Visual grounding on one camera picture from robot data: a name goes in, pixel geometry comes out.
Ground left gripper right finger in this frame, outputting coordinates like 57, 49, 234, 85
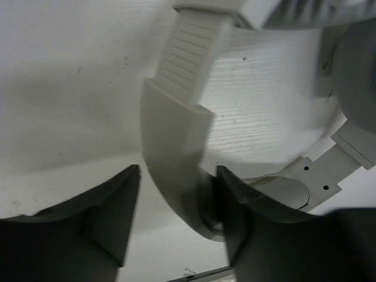
216, 166, 375, 281

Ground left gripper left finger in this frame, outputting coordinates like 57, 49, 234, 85
1, 164, 141, 281

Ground white grey headphones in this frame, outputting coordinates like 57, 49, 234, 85
140, 1, 375, 241

